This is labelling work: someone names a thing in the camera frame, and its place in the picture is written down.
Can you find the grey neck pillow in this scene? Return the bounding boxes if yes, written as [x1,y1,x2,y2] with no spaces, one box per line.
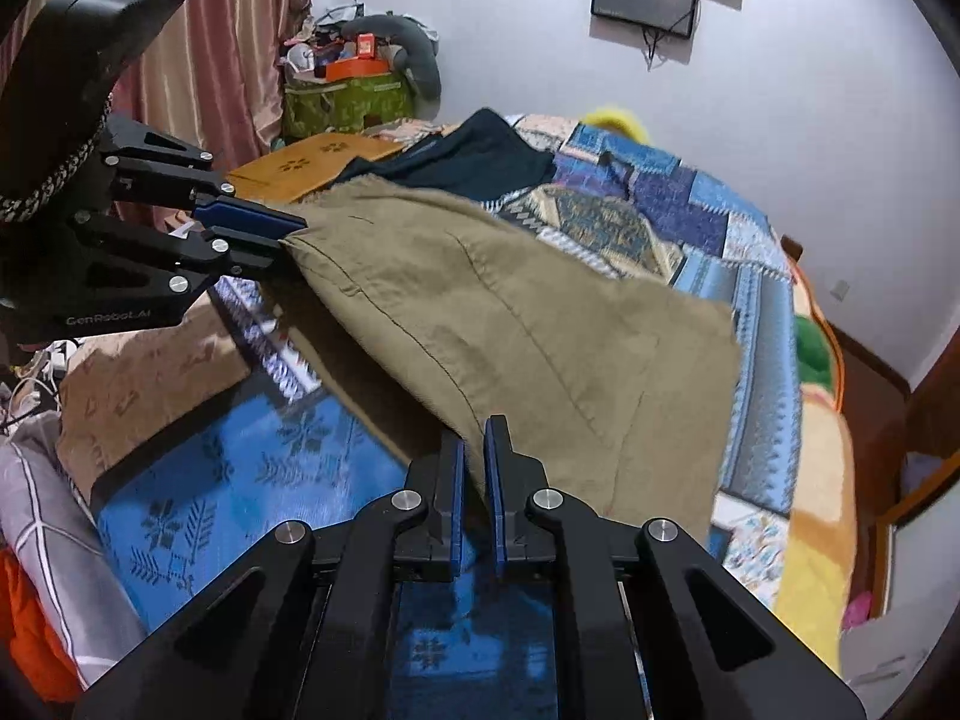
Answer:
[341,13,442,100]

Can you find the grey white-striped pillow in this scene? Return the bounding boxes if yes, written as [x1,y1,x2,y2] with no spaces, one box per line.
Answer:
[0,411,147,687]

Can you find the orange box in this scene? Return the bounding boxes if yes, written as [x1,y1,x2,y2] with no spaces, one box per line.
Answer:
[324,52,392,83]

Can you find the yellow plush toy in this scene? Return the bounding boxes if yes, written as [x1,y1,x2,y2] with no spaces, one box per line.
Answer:
[583,103,650,143]

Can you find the wooden bed frame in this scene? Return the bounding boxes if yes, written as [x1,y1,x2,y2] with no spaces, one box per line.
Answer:
[780,234,960,616]

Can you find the pink striped curtain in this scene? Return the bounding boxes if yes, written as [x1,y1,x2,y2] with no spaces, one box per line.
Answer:
[0,0,332,175]

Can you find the dark navy garment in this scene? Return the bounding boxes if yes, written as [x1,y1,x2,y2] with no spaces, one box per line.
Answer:
[330,108,556,203]

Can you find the black cable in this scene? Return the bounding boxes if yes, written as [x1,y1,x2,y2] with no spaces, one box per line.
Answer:
[641,19,702,65]

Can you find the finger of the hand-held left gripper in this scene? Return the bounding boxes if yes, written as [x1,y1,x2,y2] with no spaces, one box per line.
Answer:
[96,112,307,230]
[71,211,301,316]

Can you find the khaki pants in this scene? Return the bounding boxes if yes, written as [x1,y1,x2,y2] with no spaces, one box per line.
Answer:
[279,175,742,545]

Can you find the blue patchwork blanket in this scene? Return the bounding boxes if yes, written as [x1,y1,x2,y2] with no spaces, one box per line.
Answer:
[94,114,860,720]

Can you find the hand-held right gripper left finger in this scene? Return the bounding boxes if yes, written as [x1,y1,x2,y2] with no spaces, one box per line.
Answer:
[75,436,468,720]

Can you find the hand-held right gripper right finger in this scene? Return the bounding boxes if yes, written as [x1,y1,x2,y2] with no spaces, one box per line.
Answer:
[484,415,869,720]

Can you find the green patterned bag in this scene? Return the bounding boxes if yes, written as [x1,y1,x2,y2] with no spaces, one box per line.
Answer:
[282,73,416,142]

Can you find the orange cloth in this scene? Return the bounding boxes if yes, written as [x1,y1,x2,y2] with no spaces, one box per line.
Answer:
[0,546,83,704]

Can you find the tan patterned blanket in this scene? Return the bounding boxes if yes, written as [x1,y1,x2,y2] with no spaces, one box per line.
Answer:
[56,300,252,500]

